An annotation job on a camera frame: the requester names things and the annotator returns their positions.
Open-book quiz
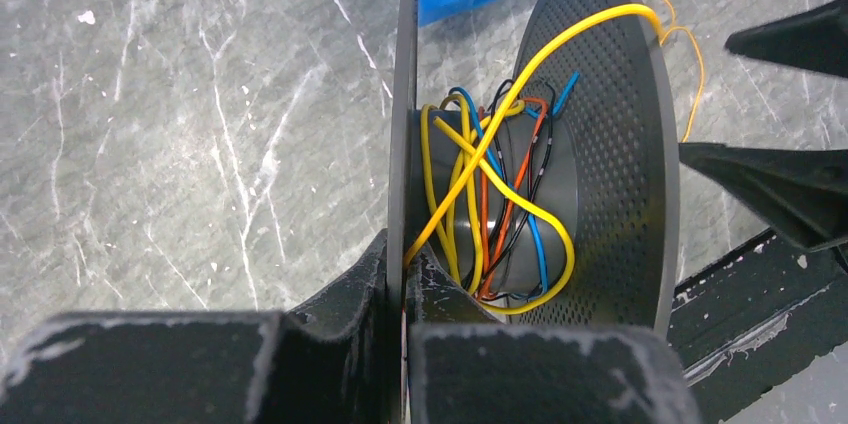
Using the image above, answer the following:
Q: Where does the grey perforated cable spool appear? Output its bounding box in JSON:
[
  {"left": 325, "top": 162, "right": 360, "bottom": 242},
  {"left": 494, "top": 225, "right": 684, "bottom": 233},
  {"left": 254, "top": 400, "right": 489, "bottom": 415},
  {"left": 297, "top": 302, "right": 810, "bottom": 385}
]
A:
[{"left": 386, "top": 0, "right": 680, "bottom": 421}]

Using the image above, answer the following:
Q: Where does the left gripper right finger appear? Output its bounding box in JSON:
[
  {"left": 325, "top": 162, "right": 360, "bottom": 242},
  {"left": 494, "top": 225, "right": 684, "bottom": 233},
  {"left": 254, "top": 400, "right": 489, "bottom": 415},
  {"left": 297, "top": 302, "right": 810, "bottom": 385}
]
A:
[{"left": 406, "top": 255, "right": 699, "bottom": 423}]

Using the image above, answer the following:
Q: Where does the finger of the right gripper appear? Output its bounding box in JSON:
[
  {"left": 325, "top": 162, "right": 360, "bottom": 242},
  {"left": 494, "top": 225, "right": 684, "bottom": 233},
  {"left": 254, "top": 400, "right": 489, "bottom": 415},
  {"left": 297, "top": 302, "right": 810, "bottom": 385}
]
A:
[
  {"left": 724, "top": 0, "right": 847, "bottom": 78},
  {"left": 679, "top": 143, "right": 847, "bottom": 252}
]

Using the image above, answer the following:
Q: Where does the long yellow cable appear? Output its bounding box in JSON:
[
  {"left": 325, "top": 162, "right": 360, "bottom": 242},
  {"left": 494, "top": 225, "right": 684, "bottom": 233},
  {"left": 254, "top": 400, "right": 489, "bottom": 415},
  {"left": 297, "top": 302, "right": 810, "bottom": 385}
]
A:
[{"left": 402, "top": 0, "right": 708, "bottom": 270}]

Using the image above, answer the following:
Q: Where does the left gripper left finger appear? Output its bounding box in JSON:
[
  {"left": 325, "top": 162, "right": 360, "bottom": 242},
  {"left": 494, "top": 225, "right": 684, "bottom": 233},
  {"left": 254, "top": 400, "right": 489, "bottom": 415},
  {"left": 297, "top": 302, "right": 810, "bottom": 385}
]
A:
[{"left": 1, "top": 232, "right": 387, "bottom": 423}]

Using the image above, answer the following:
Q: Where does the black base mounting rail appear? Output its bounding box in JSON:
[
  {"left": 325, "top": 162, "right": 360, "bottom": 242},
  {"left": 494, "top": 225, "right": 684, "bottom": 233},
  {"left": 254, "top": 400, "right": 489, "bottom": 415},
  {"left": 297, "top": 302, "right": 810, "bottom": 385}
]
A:
[{"left": 667, "top": 230, "right": 847, "bottom": 423}]

